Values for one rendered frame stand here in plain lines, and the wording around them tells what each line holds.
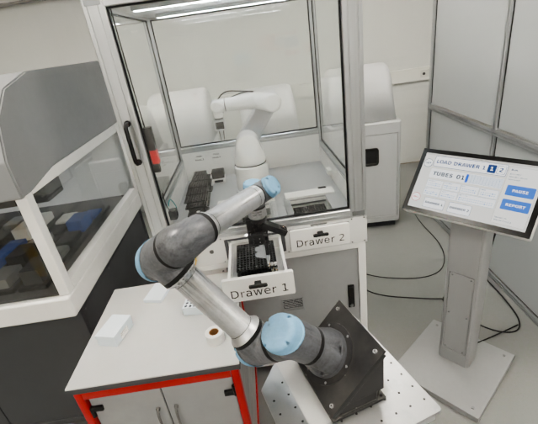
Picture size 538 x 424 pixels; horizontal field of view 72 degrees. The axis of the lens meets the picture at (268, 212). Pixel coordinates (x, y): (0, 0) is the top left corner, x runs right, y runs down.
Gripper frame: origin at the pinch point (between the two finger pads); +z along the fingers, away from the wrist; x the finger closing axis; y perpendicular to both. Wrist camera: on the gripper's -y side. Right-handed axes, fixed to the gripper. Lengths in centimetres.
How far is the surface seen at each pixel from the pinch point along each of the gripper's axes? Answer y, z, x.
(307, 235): -19.6, 4.7, -21.3
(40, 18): 215, -130, -348
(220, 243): 22.6, 2.7, -22.9
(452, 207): -82, -7, -8
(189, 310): 36.4, 15.5, 7.5
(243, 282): 11.4, 2.6, 10.9
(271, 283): 0.5, 5.0, 10.8
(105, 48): 49, -87, -24
